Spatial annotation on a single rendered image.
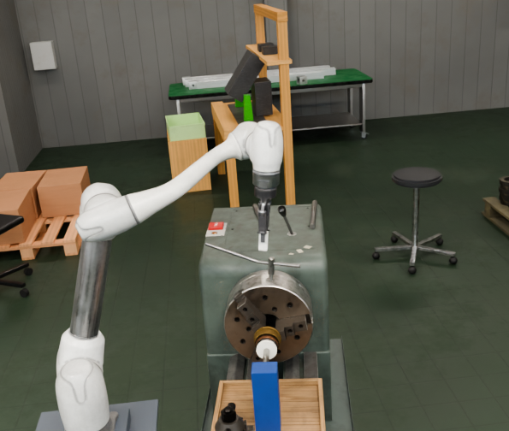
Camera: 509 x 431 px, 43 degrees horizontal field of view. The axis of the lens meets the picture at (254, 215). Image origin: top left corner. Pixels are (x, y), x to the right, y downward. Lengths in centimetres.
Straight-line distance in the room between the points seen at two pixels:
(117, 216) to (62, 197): 432
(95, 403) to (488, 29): 874
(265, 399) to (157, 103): 761
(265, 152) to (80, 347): 94
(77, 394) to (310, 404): 76
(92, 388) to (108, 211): 59
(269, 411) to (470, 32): 846
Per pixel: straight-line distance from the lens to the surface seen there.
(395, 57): 972
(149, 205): 202
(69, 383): 222
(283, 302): 224
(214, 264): 239
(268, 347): 215
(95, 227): 202
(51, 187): 630
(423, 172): 509
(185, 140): 686
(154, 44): 926
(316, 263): 236
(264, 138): 204
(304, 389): 231
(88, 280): 226
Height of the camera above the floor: 227
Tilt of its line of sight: 21 degrees down
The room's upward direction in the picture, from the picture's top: 4 degrees counter-clockwise
